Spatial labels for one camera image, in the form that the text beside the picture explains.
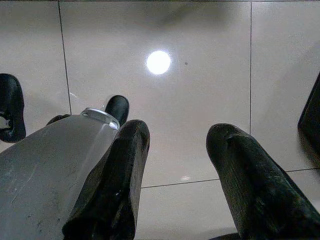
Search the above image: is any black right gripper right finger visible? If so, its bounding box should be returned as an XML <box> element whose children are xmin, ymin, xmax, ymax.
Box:
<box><xmin>205</xmin><ymin>123</ymin><xmax>320</xmax><ymax>240</ymax></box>

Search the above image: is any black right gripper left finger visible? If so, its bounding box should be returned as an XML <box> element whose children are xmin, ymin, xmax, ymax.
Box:
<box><xmin>61</xmin><ymin>119</ymin><xmax>151</xmax><ymax>240</ymax></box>

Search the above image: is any dark furniture piece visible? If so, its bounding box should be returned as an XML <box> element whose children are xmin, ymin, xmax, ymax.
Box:
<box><xmin>297</xmin><ymin>71</ymin><xmax>320</xmax><ymax>163</ymax></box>

